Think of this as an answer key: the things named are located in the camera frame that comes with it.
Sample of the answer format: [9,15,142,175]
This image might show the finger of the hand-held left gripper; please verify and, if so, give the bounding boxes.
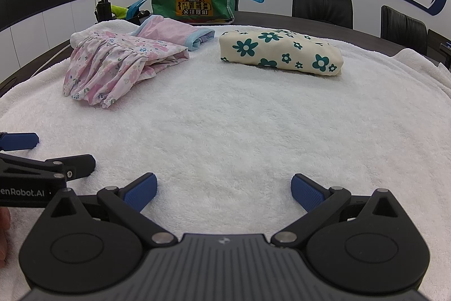
[0,132,39,152]
[44,154,97,181]

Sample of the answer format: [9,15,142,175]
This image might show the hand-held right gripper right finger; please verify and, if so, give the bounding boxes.
[271,173,406,247]

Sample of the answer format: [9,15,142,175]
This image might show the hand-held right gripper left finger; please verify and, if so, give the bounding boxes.
[42,172,178,247]

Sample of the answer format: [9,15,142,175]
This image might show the pink floral dress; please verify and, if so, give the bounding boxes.
[63,29,191,110]

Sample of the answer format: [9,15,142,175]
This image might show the person's left hand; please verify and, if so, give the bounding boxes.
[0,207,11,268]

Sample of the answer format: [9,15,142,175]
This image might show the white fluffy towel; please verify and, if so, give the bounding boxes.
[0,20,451,254]

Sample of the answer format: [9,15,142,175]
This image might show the cream folded garment teal flowers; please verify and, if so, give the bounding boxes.
[218,28,344,77]

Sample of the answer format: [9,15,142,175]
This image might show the black walkie talkie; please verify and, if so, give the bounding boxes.
[95,0,113,21]

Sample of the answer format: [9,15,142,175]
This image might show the pink folded garment blue trim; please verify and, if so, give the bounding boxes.
[129,15,216,52]

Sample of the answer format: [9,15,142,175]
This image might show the yellow-green cloth item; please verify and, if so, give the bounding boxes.
[110,3,129,20]

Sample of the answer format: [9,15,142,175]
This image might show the small black device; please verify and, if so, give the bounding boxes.
[127,8,151,24]

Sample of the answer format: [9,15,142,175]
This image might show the white cable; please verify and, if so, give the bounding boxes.
[30,39,73,79]

